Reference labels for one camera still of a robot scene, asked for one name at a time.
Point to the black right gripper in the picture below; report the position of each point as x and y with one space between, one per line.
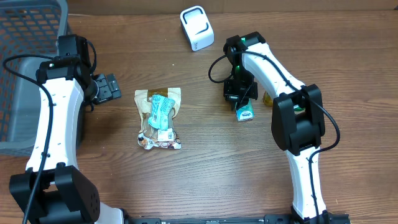
237 98

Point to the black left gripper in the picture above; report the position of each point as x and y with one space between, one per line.
110 89

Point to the green white tissue pack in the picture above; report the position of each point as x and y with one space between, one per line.
245 113

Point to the clear bottle yellow liquid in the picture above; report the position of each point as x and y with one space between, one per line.
267 99

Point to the beige brown paper pouch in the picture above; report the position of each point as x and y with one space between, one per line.
143 100

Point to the teal white snack packet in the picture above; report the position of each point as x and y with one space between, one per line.
161 107

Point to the green lid white jar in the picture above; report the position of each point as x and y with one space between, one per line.
298 109

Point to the brown patterned snack packet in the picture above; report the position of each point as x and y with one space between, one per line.
168 139

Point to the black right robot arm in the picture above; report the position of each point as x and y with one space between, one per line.
297 117

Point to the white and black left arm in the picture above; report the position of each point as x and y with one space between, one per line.
52 189

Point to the white barcode scanner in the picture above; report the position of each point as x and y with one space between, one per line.
197 28

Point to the grey plastic mesh basket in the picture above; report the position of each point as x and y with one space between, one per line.
29 31

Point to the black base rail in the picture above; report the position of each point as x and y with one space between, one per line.
267 219

